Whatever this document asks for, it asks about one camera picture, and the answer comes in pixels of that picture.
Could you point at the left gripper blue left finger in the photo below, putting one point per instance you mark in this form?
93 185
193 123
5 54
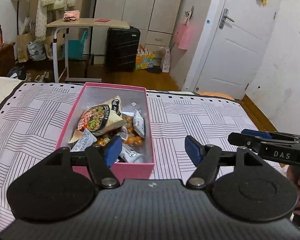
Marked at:
99 161

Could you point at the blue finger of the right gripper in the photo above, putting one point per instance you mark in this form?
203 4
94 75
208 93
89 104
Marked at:
264 135

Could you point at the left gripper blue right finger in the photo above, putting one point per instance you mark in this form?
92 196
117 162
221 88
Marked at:
206 160

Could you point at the large coated peanut bag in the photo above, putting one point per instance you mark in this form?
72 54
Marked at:
127 133

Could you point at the grey snack bar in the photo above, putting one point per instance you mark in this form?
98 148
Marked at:
82 140

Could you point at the beige noodle meal packet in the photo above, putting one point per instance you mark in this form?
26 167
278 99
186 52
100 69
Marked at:
103 118

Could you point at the white snack bar packet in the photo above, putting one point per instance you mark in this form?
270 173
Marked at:
139 124

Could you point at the white wafer bar packet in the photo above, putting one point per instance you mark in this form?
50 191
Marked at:
129 155

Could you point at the white bedroom door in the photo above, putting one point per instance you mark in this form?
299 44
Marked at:
238 46

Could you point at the pink cardboard storage box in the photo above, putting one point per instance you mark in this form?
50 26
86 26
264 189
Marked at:
133 98

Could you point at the striped patterned bed sheet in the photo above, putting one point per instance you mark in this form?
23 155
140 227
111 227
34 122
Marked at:
32 116

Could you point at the colourful gift bag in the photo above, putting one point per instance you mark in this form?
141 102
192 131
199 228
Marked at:
144 58

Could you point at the white paper bag floor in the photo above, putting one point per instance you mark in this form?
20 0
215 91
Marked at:
165 60

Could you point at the black hard suitcase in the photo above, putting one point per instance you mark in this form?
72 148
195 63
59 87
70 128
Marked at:
121 49

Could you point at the teal tote bag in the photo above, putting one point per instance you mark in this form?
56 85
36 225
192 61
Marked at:
76 47

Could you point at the pink hanging bag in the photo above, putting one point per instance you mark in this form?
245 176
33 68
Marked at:
183 36

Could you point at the wooden top rolling desk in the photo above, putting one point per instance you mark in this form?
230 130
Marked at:
86 23

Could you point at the pink pouch on desk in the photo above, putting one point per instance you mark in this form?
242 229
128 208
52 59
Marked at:
72 15

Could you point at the dark wooden nightstand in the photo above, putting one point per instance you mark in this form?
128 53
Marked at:
7 58

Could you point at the white wardrobe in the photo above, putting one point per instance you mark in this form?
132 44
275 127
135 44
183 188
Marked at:
155 19

